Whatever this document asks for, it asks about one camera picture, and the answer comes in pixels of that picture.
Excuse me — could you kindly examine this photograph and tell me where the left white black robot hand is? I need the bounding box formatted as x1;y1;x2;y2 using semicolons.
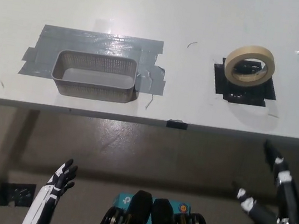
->
22;153;80;224

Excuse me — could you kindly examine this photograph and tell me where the beige masking tape roll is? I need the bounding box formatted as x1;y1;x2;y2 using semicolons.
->
222;41;279;91

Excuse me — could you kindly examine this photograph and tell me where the black tape square patch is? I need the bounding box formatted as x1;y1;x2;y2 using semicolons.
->
209;53;282;110

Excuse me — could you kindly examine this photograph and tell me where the teal cardboard box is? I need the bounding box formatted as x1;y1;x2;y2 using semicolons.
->
109;191;193;224

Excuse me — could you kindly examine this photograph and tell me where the small grey mesh basket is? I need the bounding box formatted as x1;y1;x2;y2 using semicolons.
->
47;46;141;106

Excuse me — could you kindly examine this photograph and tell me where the grey duct tape patch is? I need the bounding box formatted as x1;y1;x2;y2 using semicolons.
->
17;20;173;97

